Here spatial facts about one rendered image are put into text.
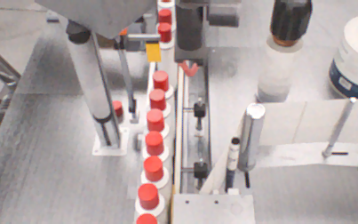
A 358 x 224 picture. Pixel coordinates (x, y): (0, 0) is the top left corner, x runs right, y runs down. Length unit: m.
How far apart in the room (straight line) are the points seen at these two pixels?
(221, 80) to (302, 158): 0.31
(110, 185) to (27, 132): 0.30
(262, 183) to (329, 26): 0.70
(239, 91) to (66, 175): 0.50
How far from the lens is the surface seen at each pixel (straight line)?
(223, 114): 0.95
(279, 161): 0.88
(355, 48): 0.98
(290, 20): 0.81
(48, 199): 0.93
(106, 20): 0.51
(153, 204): 0.60
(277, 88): 0.94
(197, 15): 0.72
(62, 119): 1.06
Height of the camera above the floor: 1.61
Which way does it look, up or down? 50 degrees down
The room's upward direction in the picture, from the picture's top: 3 degrees counter-clockwise
